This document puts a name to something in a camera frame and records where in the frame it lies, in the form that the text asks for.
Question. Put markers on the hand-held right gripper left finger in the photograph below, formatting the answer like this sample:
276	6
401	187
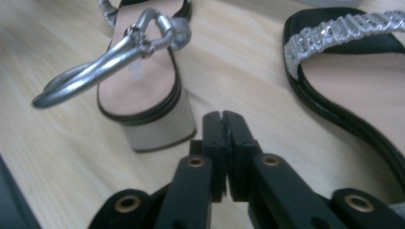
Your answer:
216	149

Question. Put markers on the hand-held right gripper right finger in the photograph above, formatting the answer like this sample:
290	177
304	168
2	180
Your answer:
242	152

